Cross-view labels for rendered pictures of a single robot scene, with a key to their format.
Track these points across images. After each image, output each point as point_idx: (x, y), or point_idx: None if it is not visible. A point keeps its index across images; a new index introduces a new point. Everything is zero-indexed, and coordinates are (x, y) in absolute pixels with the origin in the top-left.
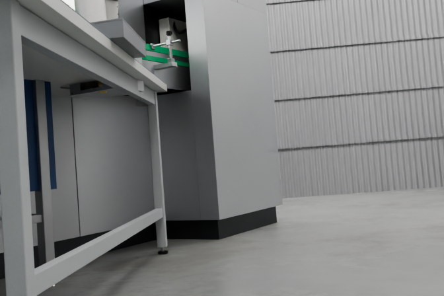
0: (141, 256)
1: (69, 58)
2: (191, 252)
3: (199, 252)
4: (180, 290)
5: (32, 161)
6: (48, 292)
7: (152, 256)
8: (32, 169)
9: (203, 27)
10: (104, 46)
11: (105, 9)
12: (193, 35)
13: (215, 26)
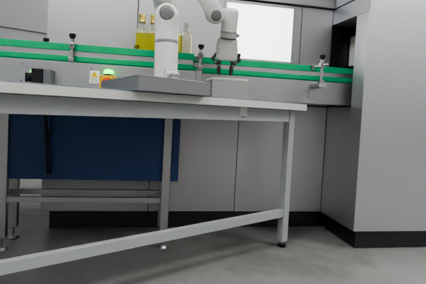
0: (264, 242)
1: (61, 113)
2: (300, 254)
3: (304, 257)
4: None
5: (158, 160)
6: (148, 253)
7: (269, 246)
8: (157, 165)
9: (365, 49)
10: (116, 99)
11: (172, 58)
12: (358, 56)
13: (384, 45)
